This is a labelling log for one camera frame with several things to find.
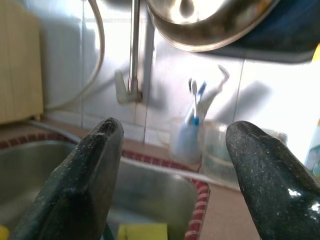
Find yellow plastic bowl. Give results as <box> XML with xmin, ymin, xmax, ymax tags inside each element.
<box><xmin>0</xmin><ymin>224</ymin><xmax>11</xmax><ymax>240</ymax></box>

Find clear toothbrush cup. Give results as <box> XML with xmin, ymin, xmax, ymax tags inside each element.
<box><xmin>169</xmin><ymin>117</ymin><xmax>203</xmax><ymax>165</ymax></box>

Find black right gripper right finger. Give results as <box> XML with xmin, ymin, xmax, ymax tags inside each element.
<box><xmin>225</xmin><ymin>120</ymin><xmax>320</xmax><ymax>240</ymax></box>

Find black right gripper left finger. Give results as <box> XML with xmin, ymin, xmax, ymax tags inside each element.
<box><xmin>9</xmin><ymin>116</ymin><xmax>125</xmax><ymax>240</ymax></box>

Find clear small plastic bucket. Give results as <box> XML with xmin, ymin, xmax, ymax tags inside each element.
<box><xmin>199</xmin><ymin>121</ymin><xmax>288</xmax><ymax>186</ymax></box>

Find stainless steel sink basin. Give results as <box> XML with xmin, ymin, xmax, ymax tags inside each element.
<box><xmin>0</xmin><ymin>139</ymin><xmax>211</xmax><ymax>240</ymax></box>

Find white water tube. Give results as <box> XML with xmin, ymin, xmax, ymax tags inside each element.
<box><xmin>44</xmin><ymin>0</ymin><xmax>106</xmax><ymax>111</ymax></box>

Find white yellow-capped detergent bottle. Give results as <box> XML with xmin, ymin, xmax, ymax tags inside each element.
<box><xmin>304</xmin><ymin>42</ymin><xmax>320</xmax><ymax>173</ymax></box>

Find steel wall tap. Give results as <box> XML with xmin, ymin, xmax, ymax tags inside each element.
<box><xmin>114</xmin><ymin>0</ymin><xmax>143</xmax><ymax>105</ymax></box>

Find bright yellow sponge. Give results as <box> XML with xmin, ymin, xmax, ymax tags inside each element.
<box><xmin>116</xmin><ymin>223</ymin><xmax>168</xmax><ymax>240</ymax></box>

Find beige water purifier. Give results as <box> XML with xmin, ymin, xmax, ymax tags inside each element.
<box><xmin>0</xmin><ymin>0</ymin><xmax>45</xmax><ymax>125</ymax></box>

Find blue toothbrush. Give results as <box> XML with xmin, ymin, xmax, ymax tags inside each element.
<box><xmin>184</xmin><ymin>78</ymin><xmax>208</xmax><ymax>126</ymax></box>

